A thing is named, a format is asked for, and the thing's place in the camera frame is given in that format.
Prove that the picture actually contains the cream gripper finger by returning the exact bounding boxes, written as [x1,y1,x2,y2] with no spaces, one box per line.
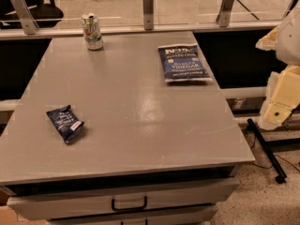
[255,26,279,51]
[258,66,300,130]

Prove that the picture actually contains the blue potato chip bag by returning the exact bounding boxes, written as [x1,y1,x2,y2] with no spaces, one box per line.
[157,43,212,83]

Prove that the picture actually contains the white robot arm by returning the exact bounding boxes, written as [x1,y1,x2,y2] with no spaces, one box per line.
[255,7,300,130]

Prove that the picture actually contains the blue rxbar blueberry wrapper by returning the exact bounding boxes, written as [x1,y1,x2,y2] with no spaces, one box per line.
[46,105,84,144]

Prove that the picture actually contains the black floor stand leg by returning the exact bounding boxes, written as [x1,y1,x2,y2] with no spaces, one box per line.
[247,118,287,184]

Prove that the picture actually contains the grey lower cabinet drawer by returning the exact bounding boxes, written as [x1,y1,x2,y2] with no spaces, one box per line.
[47,205,218,225]

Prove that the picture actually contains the grey cabinet drawer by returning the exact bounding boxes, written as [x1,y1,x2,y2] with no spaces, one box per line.
[7,177,238,220]
[47,205,218,225]

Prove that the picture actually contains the green white soda can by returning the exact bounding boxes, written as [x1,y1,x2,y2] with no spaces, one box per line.
[82,13,103,51]

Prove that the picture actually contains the glass divider panel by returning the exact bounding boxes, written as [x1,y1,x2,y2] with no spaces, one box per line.
[0,0,299,30]

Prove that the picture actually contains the black office chair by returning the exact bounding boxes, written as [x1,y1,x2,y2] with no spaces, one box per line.
[0,0,64,29]

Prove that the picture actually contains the grey upper cabinet drawer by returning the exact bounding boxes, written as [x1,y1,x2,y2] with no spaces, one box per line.
[7,177,238,220]

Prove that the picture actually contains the right metal glass bracket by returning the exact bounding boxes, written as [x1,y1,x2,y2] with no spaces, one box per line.
[217,0,234,27]

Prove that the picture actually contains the metal glass bracket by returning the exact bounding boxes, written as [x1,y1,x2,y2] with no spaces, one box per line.
[217,0,234,27]
[10,0,38,35]
[142,0,154,30]

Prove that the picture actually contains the black floor cable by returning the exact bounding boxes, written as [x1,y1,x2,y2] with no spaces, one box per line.
[249,134,300,174]

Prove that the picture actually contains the middle metal glass bracket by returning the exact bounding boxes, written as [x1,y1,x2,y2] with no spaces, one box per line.
[142,0,154,30]

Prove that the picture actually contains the black drawer handle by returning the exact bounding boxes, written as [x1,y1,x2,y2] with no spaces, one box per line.
[111,196,148,213]

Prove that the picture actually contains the left metal glass bracket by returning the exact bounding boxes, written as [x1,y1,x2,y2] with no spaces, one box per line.
[10,0,38,35]

